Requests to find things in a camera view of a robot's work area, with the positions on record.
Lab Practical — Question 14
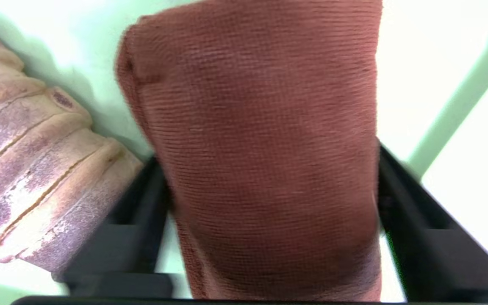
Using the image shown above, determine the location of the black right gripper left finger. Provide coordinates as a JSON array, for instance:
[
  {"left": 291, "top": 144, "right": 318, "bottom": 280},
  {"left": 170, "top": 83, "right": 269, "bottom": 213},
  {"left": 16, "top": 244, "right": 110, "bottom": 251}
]
[{"left": 51, "top": 155, "right": 175, "bottom": 297}]

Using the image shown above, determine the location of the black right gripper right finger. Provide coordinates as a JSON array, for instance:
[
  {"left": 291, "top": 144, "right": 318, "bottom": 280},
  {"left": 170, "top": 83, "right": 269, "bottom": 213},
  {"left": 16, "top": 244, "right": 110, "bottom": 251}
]
[{"left": 377, "top": 142, "right": 488, "bottom": 302}]

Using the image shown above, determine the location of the marbled sliced bread loaf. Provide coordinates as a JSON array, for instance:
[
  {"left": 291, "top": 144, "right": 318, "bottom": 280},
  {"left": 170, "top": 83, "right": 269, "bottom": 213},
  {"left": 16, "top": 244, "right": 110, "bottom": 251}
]
[{"left": 0, "top": 23, "right": 145, "bottom": 274}]

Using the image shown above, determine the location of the brown towel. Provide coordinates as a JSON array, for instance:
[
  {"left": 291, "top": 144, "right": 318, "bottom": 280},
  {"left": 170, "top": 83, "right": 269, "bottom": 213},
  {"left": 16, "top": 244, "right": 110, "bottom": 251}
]
[{"left": 115, "top": 0, "right": 383, "bottom": 302}]

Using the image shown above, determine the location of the light green plastic tray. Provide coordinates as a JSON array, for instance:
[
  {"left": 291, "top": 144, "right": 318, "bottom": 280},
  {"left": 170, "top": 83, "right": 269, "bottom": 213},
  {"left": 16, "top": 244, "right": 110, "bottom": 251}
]
[{"left": 0, "top": 0, "right": 488, "bottom": 305}]

